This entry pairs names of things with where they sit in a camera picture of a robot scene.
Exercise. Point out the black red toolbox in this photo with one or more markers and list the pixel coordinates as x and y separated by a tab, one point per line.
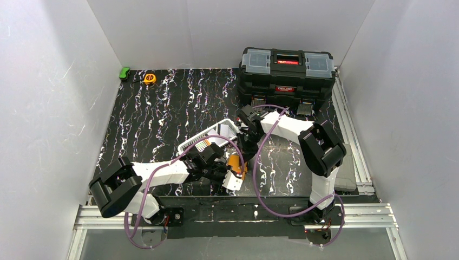
297	79

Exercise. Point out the yellow tape measure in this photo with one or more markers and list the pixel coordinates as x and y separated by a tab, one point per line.
149	79

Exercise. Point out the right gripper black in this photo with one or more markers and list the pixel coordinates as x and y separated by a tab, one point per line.
246	140

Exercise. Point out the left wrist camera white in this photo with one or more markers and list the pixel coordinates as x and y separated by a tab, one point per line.
232	182

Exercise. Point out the orange leather card holder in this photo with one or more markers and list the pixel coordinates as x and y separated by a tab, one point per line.
236	167

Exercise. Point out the aluminium right rail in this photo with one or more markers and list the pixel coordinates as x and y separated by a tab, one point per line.
349	134

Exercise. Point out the green small object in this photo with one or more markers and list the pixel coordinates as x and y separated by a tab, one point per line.
124	73

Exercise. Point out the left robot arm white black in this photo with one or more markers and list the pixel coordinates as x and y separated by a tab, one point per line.
119	188

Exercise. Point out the white striped card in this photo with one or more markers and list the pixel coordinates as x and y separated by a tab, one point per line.
223	133

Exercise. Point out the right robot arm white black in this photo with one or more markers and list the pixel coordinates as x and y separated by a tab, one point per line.
320	145

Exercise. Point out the white plastic basket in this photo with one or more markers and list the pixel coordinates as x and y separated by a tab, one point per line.
223	128

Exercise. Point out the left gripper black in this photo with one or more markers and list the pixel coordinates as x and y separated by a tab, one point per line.
222	169

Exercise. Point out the grey plastic case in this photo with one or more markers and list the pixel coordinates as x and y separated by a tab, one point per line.
345	179

